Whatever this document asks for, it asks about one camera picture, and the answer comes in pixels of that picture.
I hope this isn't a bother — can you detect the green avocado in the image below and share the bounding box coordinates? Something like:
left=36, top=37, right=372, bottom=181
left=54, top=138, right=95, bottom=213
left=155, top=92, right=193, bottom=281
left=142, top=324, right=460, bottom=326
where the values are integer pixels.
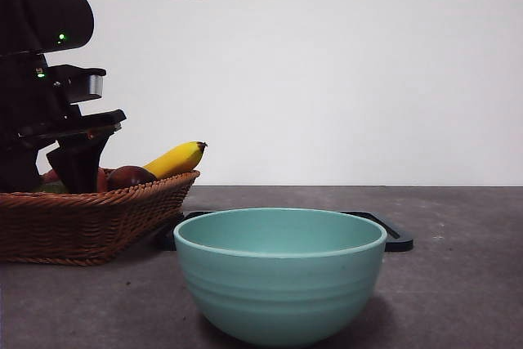
left=34, top=181, right=69, bottom=195

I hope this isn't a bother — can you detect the teal ribbed bowl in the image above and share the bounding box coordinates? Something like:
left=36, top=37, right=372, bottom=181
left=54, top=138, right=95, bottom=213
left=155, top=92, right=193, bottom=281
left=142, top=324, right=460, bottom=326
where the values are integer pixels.
left=172, top=208, right=388, bottom=347

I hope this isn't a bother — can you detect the red yellow apple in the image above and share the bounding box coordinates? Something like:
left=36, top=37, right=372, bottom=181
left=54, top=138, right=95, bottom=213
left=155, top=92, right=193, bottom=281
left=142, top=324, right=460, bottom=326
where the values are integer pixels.
left=40, top=167, right=110, bottom=194

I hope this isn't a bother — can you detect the dark red plum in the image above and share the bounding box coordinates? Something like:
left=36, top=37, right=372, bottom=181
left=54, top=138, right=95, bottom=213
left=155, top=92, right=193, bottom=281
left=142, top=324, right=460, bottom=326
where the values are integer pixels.
left=105, top=165, right=159, bottom=191

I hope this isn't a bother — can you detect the brown wicker basket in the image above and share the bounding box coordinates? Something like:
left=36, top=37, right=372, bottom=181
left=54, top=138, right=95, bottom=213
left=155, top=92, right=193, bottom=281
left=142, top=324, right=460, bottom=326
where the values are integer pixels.
left=0, top=168, right=201, bottom=266

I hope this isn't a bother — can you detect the yellow banana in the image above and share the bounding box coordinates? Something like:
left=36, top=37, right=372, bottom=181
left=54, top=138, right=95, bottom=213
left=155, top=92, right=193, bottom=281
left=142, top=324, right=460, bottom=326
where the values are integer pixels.
left=142, top=141, right=208, bottom=181

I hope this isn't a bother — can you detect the black rectangular tray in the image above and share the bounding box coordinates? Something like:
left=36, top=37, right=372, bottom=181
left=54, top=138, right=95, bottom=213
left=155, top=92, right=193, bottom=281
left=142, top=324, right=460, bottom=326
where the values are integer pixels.
left=153, top=210, right=414, bottom=253

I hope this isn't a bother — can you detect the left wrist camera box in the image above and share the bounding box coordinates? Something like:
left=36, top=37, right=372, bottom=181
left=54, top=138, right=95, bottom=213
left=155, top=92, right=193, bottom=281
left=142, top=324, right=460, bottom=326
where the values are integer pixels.
left=48, top=65, right=108, bottom=105

